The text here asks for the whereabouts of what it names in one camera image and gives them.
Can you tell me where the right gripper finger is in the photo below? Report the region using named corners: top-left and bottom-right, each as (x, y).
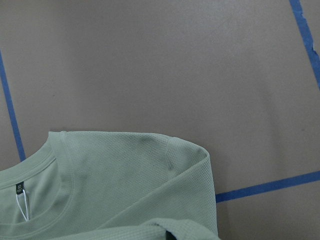
top-left (165, 232), bottom-right (177, 240)

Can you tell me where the olive green long-sleeve shirt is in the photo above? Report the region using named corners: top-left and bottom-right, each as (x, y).
top-left (0, 131), bottom-right (219, 240)

